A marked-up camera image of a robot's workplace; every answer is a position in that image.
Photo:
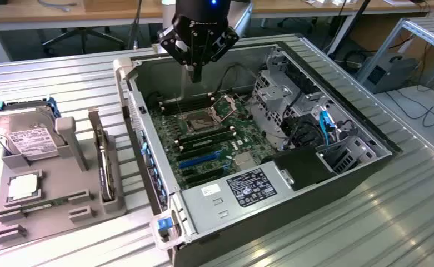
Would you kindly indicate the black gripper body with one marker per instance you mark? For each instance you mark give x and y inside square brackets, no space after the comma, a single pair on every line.
[201,14]

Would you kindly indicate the graphics card with metal bracket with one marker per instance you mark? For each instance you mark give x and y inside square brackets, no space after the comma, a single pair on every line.
[105,178]

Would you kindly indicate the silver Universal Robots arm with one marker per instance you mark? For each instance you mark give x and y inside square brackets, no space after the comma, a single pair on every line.
[245,16]

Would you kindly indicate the thin metal locking lever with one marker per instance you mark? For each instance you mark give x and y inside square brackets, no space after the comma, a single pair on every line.
[177,105]

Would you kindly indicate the black office chair base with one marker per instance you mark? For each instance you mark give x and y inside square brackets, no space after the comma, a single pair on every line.
[83,32]
[307,20]

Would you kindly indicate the metal socket cover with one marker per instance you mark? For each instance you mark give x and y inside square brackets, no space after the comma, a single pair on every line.
[213,112]

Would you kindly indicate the CPU socket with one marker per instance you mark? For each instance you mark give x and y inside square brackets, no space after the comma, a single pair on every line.
[199,122]

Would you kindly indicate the silver perforated drive cage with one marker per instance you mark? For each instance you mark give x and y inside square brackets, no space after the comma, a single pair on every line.
[265,125]

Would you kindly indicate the green motherboard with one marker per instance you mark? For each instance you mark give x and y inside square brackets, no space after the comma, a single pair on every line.
[239,130]

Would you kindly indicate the green RAM stick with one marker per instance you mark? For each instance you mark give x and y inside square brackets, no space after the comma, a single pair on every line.
[205,141]
[51,202]

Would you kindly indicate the black expansion slot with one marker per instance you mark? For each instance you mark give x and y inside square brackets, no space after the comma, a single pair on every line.
[203,174]
[205,180]
[193,156]

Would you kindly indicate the blue expansion slot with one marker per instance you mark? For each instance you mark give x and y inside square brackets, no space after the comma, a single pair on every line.
[197,162]

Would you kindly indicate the silver chipset heatsink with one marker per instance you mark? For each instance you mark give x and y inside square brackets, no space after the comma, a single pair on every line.
[244,162]

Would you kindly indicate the grey control box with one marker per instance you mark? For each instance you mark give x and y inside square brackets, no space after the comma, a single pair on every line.
[390,73]

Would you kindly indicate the black plastic air shroud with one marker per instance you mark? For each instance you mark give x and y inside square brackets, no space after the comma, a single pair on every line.
[298,167]

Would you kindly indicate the silver hard disk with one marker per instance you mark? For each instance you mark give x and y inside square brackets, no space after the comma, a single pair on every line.
[23,130]

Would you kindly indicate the silver disk bay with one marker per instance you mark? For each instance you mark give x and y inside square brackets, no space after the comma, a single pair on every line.
[350,155]

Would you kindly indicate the silver power supply unit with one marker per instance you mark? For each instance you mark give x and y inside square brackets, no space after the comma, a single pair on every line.
[216,211]

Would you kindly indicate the grey parts rack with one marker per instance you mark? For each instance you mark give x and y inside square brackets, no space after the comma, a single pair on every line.
[53,192]

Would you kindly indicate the open black PC case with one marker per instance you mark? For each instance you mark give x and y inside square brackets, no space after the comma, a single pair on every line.
[312,203]

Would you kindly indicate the silver CPU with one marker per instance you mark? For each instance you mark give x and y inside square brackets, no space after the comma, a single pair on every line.
[23,187]

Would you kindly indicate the blue case latch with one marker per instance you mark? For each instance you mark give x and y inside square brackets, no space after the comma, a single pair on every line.
[163,224]

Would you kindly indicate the wooden desk white frame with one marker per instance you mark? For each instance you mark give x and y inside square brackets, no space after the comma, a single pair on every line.
[294,7]
[35,14]

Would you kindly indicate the aluminium frame slat table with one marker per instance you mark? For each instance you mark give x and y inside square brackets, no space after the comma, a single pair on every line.
[432,32]

